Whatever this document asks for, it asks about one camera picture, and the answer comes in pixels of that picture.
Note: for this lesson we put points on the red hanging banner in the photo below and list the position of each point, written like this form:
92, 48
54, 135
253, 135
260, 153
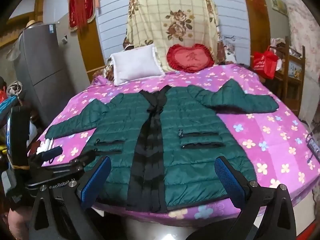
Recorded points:
81, 3

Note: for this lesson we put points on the wall poster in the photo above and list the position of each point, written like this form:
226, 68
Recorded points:
278, 4

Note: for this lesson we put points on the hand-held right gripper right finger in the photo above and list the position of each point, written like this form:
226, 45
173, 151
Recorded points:
228, 182

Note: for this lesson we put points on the white pillow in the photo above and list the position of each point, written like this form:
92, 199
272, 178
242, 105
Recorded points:
136, 63

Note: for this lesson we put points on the red shopping bag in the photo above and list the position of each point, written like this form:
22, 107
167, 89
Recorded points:
265, 61

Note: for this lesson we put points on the wooden chair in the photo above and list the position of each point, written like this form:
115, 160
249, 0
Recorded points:
295, 80

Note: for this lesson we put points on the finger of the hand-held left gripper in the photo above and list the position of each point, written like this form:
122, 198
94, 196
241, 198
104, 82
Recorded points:
75, 163
51, 153

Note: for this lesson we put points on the white folded cloth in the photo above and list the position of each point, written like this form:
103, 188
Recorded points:
46, 146

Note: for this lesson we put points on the pink floral curtain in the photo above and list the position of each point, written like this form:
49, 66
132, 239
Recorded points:
303, 42

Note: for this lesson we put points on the red heart-shaped cushion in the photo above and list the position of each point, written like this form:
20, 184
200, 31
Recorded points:
190, 58

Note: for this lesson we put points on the grey refrigerator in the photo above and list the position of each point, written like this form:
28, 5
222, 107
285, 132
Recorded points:
42, 65

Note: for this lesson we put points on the power strip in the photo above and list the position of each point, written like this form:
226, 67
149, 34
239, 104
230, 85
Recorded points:
314, 146

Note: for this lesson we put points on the dark green puffer jacket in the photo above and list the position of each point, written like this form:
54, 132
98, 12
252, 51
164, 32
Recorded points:
195, 135

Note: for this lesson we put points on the white wall socket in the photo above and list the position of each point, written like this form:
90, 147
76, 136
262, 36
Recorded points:
64, 40

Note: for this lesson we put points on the pink floral blanket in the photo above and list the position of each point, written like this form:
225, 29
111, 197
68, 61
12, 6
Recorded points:
270, 135

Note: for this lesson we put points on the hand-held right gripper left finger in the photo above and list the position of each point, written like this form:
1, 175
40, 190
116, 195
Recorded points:
96, 180

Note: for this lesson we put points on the wooden door frame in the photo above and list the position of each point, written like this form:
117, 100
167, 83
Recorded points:
257, 25
91, 42

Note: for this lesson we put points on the cream floral quilt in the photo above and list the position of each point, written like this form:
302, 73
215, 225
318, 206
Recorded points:
172, 17

